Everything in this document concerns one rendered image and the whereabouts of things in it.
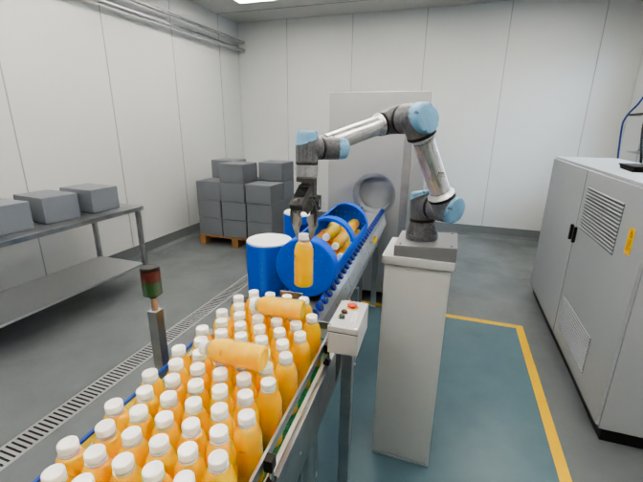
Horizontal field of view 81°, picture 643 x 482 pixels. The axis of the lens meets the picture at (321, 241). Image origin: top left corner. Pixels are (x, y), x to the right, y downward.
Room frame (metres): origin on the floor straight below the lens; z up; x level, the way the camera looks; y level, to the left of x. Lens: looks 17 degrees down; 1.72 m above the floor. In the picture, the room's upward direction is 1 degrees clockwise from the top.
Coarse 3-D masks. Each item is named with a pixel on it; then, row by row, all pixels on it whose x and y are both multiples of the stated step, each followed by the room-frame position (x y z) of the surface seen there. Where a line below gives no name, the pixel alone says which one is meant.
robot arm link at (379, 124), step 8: (384, 112) 1.60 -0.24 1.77; (392, 112) 1.66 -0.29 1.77; (368, 120) 1.56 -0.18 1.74; (376, 120) 1.56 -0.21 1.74; (384, 120) 1.57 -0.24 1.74; (344, 128) 1.50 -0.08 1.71; (352, 128) 1.51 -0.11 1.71; (360, 128) 1.52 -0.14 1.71; (368, 128) 1.53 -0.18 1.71; (376, 128) 1.55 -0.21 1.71; (384, 128) 1.57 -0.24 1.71; (392, 128) 1.58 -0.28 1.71; (320, 136) 1.45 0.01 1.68; (328, 136) 1.46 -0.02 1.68; (336, 136) 1.46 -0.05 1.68; (344, 136) 1.48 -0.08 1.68; (352, 136) 1.49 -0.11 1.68; (360, 136) 1.51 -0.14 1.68; (368, 136) 1.54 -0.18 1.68; (352, 144) 1.53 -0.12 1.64
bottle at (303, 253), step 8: (304, 240) 1.24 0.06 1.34; (296, 248) 1.24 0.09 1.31; (304, 248) 1.23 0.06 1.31; (312, 248) 1.25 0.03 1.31; (296, 256) 1.23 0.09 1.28; (304, 256) 1.22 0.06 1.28; (312, 256) 1.24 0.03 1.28; (296, 264) 1.23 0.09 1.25; (304, 264) 1.22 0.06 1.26; (312, 264) 1.24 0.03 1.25; (296, 272) 1.23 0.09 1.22; (304, 272) 1.22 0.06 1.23; (312, 272) 1.24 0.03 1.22; (296, 280) 1.23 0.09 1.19; (304, 280) 1.22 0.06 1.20; (312, 280) 1.24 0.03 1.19
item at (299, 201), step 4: (300, 184) 1.27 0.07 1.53; (300, 188) 1.25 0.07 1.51; (304, 188) 1.25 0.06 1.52; (308, 188) 1.24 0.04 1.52; (312, 188) 1.27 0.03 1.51; (296, 192) 1.24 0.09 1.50; (300, 192) 1.23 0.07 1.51; (304, 192) 1.23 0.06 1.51; (308, 192) 1.23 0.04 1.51; (296, 196) 1.22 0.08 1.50; (300, 196) 1.21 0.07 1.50; (304, 196) 1.21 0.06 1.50; (308, 196) 1.23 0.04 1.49; (292, 200) 1.20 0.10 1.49; (296, 200) 1.19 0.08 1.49; (300, 200) 1.19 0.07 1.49; (304, 200) 1.20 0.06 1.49; (292, 204) 1.18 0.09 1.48; (296, 204) 1.18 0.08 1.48; (300, 204) 1.18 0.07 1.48; (304, 204) 1.19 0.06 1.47; (292, 208) 1.19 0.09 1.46; (296, 208) 1.18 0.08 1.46; (300, 208) 1.18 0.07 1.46
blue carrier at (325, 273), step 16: (336, 208) 2.45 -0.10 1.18; (352, 208) 2.42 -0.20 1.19; (320, 224) 2.30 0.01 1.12; (320, 240) 1.62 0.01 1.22; (352, 240) 1.95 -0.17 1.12; (288, 256) 1.63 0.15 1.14; (320, 256) 1.58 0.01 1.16; (336, 256) 1.62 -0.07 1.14; (288, 272) 1.62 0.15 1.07; (320, 272) 1.58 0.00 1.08; (336, 272) 1.59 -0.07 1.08; (288, 288) 1.63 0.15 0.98; (304, 288) 1.60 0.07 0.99; (320, 288) 1.58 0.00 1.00
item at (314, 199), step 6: (300, 180) 1.26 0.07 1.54; (306, 180) 1.25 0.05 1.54; (312, 180) 1.26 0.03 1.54; (312, 186) 1.30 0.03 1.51; (312, 192) 1.30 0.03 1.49; (312, 198) 1.26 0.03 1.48; (318, 198) 1.29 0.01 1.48; (306, 204) 1.25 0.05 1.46; (312, 204) 1.24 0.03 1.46; (318, 204) 1.30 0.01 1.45; (300, 210) 1.26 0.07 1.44; (306, 210) 1.25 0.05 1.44
